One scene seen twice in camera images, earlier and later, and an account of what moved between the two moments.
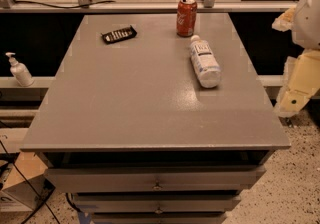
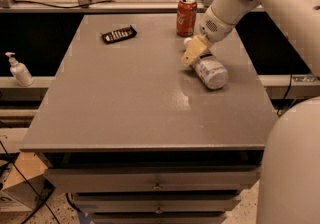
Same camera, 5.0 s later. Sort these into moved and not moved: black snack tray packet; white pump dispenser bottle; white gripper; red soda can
Moved: white gripper
Not moved: white pump dispenser bottle; black snack tray packet; red soda can
